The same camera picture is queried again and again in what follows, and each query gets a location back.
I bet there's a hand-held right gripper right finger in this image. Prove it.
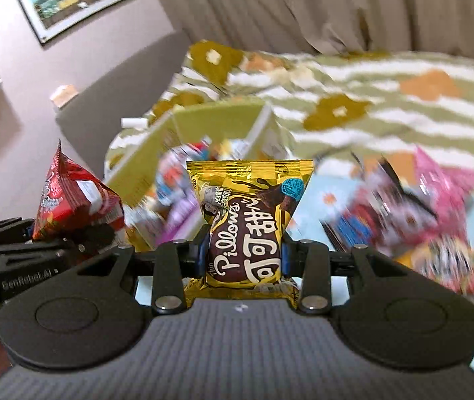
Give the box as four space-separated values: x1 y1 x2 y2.
281 231 393 316

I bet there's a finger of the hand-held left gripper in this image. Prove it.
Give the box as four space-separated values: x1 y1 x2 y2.
53 223 117 260
0 216 36 244

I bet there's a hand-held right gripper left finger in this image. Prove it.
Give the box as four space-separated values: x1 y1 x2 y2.
74 231 211 316

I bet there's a red glossy snack bag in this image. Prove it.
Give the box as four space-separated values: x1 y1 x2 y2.
32 139 126 242

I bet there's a yellow chocolate pillow snack bag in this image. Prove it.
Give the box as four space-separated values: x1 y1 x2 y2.
183 159 316 306

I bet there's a heap of mixed snack bags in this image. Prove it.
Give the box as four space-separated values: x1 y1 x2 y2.
127 139 263 253

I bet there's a green cardboard box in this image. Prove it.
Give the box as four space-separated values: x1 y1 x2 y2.
105 95 294 221

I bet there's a pile of assorted snack packets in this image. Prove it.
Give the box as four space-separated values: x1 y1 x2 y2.
320 144 474 336

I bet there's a blue floral tablecloth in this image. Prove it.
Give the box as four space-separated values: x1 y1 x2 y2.
134 173 474 378

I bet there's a small pale box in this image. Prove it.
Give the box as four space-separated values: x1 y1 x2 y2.
50 84 80 106

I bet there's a grey bed headboard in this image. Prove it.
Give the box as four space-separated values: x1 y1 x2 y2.
55 29 191 171

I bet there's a green striped floral blanket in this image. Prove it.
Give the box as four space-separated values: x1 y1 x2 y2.
105 39 474 201

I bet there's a beige curtain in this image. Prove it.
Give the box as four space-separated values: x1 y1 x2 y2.
141 0 474 67

